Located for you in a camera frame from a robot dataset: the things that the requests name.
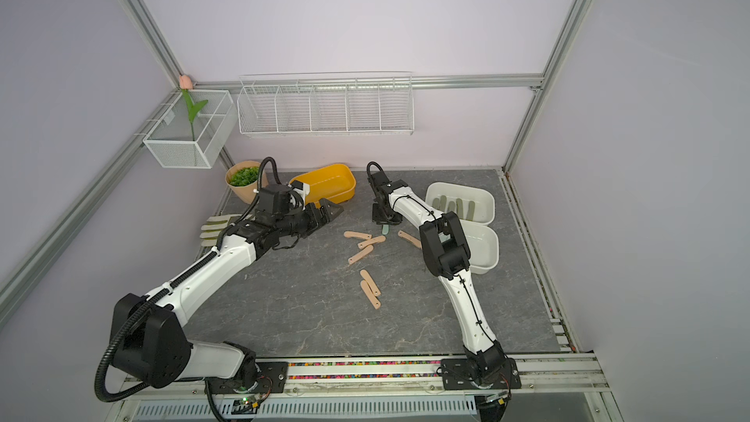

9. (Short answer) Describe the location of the white basin with knives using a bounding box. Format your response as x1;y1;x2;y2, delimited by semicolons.
426;182;495;226

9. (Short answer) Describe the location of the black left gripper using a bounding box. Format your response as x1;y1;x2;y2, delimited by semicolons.
276;198;344;238

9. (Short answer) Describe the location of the yellow plastic basin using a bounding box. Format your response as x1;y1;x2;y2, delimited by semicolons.
294;163;357;206

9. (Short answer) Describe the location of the small white mesh basket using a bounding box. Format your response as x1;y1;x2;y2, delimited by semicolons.
144;90;238;169

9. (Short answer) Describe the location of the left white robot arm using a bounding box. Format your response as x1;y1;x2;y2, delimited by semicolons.
94;157;343;402

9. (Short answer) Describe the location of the peach knife top left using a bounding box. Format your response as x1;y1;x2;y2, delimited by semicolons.
344;231;372;240

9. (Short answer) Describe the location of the peach knife bottom of pile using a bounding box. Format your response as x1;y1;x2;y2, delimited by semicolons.
361;281;381;310

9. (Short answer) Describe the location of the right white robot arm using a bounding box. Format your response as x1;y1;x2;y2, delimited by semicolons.
365;161;508;386

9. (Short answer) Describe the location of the green artificial plant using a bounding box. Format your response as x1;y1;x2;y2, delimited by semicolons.
229;166;259;188

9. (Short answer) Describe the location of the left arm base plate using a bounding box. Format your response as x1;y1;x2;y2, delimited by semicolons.
207;361;289;395

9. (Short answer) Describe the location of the peach knife top right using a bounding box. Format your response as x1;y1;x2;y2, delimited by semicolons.
398;231;422;249

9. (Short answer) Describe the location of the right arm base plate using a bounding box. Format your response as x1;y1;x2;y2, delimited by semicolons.
437;358;523;391

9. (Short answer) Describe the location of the peach knife lower middle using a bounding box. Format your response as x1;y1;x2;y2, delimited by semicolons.
361;270;381;297

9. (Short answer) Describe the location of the beige green work glove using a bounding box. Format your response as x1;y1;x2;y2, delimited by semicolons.
199;214;239;247

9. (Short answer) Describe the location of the artificial pink tulip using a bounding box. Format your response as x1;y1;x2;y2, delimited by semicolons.
179;74;208;142

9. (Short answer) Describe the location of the white wire wall shelf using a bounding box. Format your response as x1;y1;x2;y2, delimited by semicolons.
236;72;415;137

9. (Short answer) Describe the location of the peach plastic plant pot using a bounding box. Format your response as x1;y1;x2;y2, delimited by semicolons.
226;160;268;204

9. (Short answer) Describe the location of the peach knife upright middle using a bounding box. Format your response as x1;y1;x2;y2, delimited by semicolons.
348;245;374;265

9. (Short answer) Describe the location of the peach knife top centre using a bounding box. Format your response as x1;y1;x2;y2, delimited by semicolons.
357;236;387;249

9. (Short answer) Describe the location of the olive knife top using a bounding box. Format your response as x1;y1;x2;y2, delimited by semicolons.
466;200;476;221

